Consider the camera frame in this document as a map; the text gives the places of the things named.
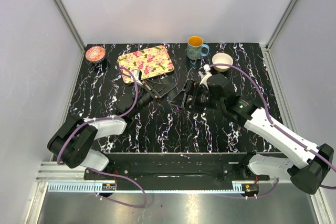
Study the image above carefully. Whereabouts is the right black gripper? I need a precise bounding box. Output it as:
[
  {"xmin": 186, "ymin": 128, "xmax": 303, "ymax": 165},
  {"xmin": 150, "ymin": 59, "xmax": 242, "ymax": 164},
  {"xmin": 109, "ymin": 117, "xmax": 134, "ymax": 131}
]
[{"xmin": 169, "ymin": 79, "xmax": 225, "ymax": 114}]

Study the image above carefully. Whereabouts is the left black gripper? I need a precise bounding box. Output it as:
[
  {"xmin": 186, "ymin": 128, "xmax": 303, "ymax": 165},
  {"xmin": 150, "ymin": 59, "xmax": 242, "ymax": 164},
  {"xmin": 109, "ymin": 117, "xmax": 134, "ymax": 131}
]
[{"xmin": 131, "ymin": 79, "xmax": 176, "ymax": 117}]

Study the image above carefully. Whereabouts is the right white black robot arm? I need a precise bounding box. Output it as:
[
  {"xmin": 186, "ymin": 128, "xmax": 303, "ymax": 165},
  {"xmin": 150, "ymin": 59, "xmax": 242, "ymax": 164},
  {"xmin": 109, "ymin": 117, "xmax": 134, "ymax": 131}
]
[{"xmin": 171, "ymin": 74, "xmax": 334, "ymax": 195}]

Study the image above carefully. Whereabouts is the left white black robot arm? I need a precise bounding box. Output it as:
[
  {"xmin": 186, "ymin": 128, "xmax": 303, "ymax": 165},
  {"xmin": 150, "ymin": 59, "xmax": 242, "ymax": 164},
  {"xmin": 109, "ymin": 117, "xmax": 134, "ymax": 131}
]
[{"xmin": 47, "ymin": 79, "xmax": 176, "ymax": 180}]

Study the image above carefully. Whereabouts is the floral yellow pink tray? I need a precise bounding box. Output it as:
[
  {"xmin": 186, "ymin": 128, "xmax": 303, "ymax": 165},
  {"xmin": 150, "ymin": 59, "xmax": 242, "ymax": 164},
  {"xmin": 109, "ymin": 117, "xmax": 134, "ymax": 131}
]
[{"xmin": 118, "ymin": 45, "xmax": 174, "ymax": 80}]

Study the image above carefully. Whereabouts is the blue mug orange inside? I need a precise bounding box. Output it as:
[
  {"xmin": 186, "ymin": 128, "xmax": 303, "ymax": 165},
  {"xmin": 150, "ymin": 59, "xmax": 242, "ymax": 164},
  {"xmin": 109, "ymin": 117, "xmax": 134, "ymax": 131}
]
[{"xmin": 186, "ymin": 36, "xmax": 209, "ymax": 60}]

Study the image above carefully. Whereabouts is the cream white bowl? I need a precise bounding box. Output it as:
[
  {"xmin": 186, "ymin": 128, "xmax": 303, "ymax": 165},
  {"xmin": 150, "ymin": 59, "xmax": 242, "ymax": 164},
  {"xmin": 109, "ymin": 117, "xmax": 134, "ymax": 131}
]
[{"xmin": 212, "ymin": 52, "xmax": 233, "ymax": 72}]

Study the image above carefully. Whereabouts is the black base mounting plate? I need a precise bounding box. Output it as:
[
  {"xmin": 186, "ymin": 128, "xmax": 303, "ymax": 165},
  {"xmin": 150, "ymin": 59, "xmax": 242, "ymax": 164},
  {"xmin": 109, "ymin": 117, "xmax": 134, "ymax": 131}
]
[{"xmin": 83, "ymin": 153, "xmax": 271, "ymax": 183}]

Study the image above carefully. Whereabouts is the red patterned bowl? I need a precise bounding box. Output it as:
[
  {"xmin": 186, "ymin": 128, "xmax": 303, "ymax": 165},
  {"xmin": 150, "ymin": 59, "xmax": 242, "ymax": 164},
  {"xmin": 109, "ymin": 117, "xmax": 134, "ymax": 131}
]
[{"xmin": 85, "ymin": 46, "xmax": 106, "ymax": 63}]

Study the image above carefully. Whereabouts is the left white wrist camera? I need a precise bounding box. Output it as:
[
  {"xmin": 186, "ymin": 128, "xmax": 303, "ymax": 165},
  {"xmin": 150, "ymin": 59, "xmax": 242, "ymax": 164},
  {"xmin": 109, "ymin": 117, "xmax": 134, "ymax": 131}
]
[{"xmin": 132, "ymin": 69, "xmax": 143, "ymax": 86}]

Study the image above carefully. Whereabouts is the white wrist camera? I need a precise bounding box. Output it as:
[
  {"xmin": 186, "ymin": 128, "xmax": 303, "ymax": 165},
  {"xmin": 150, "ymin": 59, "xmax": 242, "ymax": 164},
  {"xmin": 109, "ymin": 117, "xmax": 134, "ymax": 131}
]
[
  {"xmin": 198, "ymin": 65, "xmax": 212, "ymax": 89},
  {"xmin": 132, "ymin": 69, "xmax": 143, "ymax": 86}
]

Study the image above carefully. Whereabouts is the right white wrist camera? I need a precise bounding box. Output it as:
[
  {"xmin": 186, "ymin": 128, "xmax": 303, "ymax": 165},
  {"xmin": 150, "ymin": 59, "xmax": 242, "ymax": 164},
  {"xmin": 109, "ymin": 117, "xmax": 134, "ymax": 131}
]
[{"xmin": 198, "ymin": 65, "xmax": 212, "ymax": 89}]

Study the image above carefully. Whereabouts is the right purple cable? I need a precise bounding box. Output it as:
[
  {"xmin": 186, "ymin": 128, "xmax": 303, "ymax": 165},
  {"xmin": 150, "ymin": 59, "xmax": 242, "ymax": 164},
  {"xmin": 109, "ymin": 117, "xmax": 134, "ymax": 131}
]
[{"xmin": 207, "ymin": 63, "xmax": 336, "ymax": 200}]

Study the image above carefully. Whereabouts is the white slotted cable duct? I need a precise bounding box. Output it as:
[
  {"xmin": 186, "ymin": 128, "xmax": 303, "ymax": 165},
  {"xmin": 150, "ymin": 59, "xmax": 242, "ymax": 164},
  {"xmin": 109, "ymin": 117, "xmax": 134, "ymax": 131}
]
[{"xmin": 48, "ymin": 182, "xmax": 116, "ymax": 193}]

